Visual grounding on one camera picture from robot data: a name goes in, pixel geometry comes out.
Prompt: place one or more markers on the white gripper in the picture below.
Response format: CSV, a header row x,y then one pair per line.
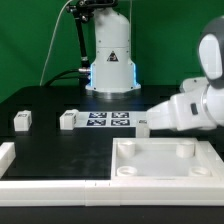
x,y
168,115

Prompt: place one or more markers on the white square table top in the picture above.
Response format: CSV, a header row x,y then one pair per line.
x,y
165,159

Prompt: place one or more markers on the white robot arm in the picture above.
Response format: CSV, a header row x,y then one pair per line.
x,y
200,102

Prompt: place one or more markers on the paper sheet with markers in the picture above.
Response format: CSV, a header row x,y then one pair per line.
x,y
109,119

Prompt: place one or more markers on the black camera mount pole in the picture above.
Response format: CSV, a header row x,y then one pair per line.
x,y
83,11

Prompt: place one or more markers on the white U-shaped boundary wall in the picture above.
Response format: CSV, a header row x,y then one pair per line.
x,y
105,192

